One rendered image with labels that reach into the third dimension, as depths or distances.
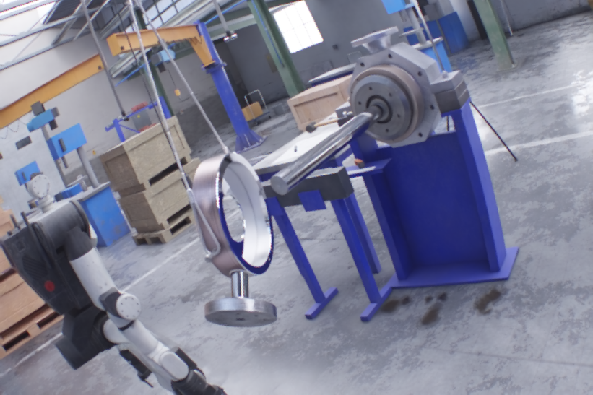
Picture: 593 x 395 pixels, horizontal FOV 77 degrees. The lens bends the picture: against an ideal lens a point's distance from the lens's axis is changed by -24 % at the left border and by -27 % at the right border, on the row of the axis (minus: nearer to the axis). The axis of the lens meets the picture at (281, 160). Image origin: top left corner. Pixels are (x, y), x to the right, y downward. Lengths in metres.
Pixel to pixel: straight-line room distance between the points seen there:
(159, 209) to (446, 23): 9.22
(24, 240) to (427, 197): 2.08
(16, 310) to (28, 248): 3.90
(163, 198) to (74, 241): 4.94
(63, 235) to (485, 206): 1.93
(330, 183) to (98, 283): 1.47
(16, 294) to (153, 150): 2.78
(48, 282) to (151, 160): 4.90
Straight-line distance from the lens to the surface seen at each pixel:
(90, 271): 1.25
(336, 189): 2.39
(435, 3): 12.71
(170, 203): 6.19
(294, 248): 2.80
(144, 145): 6.13
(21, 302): 5.25
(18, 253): 1.37
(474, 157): 2.30
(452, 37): 12.82
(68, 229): 1.23
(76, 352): 1.49
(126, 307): 1.28
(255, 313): 1.25
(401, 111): 2.18
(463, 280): 2.64
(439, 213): 2.68
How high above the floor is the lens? 1.47
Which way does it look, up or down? 11 degrees down
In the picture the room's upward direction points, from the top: 24 degrees counter-clockwise
